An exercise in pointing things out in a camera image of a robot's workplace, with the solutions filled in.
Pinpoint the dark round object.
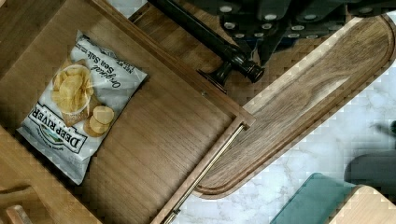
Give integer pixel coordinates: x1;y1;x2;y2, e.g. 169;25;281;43
344;120;396;194

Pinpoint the Deep River chips bag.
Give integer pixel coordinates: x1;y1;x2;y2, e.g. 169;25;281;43
18;33;147;185

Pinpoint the black drawer handle bar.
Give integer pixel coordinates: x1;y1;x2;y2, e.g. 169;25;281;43
148;0;264;93

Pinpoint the wooden drawer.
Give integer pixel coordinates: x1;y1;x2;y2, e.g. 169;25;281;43
1;0;254;224

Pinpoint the brass drawer slide rail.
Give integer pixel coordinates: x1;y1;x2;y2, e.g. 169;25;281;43
161;123;244;224

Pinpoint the wooden cutting board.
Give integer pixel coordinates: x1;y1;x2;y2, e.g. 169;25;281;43
194;14;395;199

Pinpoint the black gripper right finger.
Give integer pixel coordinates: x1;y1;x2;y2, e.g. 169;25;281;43
258;0;346;65

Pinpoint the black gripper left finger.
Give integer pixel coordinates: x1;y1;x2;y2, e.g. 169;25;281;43
218;0;262;60

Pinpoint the light wooden block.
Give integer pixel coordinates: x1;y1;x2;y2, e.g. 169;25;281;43
328;186;396;224

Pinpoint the teal cloth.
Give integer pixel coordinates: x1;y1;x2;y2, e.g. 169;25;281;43
270;173;355;224

